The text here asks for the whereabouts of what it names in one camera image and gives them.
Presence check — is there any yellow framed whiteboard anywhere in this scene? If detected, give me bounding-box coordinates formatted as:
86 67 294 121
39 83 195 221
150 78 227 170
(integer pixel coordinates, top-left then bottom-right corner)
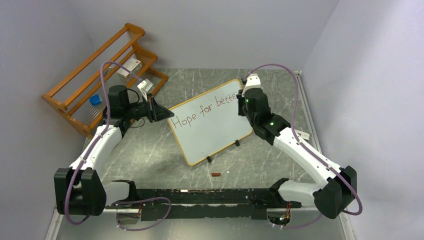
167 79 253 166

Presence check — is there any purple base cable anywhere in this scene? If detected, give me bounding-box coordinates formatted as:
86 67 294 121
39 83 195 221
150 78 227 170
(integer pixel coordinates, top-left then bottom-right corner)
271 211 324 230
112 197 173 232

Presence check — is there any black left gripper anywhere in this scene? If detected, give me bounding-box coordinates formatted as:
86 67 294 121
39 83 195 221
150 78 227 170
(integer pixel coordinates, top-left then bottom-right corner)
124 93 174 123

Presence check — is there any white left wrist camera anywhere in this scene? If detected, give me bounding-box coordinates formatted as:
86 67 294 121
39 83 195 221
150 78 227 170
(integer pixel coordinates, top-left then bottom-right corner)
136 78 153 101

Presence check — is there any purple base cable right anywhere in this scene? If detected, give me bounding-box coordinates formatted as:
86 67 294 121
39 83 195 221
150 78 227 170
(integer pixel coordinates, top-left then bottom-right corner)
271 211 324 230

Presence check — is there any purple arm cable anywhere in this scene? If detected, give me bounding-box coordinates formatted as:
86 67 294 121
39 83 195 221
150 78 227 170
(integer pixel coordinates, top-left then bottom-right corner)
64 61 145 226
242 63 364 217

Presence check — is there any grey cardboard box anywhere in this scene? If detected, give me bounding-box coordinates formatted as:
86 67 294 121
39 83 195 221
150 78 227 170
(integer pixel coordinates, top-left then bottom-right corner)
116 57 142 79

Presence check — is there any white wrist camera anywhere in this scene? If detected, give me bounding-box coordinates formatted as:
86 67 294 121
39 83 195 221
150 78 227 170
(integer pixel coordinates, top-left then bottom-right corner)
136 78 153 101
241 73 261 97

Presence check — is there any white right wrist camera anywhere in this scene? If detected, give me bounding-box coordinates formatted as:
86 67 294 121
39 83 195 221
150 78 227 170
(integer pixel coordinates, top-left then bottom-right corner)
241 73 261 97

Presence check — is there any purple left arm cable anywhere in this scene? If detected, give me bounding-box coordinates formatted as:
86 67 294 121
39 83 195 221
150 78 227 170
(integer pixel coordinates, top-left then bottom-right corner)
64 61 145 226

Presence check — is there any brown marker cap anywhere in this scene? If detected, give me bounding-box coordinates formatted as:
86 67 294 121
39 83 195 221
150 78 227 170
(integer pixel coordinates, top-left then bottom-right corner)
211 172 222 177

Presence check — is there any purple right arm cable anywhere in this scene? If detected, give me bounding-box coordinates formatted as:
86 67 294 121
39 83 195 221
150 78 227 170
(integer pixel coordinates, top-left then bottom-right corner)
242 63 364 217

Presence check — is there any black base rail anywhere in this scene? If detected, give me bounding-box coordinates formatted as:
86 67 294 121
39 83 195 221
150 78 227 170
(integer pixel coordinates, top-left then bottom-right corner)
106 183 302 221

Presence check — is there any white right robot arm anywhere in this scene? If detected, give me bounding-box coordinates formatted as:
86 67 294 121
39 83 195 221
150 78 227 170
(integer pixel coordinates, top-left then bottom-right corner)
236 88 357 219

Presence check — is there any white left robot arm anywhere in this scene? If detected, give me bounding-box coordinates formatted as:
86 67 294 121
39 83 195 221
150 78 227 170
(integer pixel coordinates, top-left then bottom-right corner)
53 85 174 216

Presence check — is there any blue cube block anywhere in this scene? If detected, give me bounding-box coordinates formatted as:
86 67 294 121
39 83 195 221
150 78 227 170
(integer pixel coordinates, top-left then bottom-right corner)
88 94 103 106

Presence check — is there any white whiteboard eraser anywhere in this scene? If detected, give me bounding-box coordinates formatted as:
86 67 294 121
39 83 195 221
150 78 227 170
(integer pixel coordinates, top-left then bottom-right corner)
295 129 311 141

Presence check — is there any orange wooden rack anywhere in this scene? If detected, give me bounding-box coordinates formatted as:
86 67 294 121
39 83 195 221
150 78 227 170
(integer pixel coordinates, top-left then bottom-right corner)
42 23 169 138

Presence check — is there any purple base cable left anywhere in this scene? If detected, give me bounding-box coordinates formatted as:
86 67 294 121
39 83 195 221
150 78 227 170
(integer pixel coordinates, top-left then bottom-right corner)
112 197 173 232

